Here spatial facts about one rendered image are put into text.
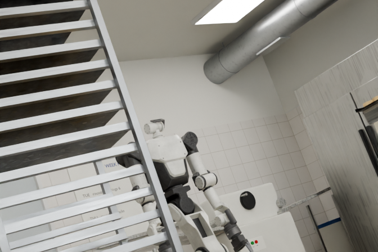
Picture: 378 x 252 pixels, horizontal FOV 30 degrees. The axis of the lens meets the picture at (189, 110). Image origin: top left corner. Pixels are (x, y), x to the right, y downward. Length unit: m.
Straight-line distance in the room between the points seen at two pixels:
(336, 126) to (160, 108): 1.92
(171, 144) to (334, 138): 3.35
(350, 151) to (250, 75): 2.11
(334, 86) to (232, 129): 1.54
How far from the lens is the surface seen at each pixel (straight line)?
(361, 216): 7.27
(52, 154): 2.78
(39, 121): 2.64
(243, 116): 8.43
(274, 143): 8.60
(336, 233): 8.03
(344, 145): 7.23
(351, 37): 8.20
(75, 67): 2.77
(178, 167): 4.17
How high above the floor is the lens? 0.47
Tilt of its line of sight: 14 degrees up
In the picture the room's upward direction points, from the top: 20 degrees counter-clockwise
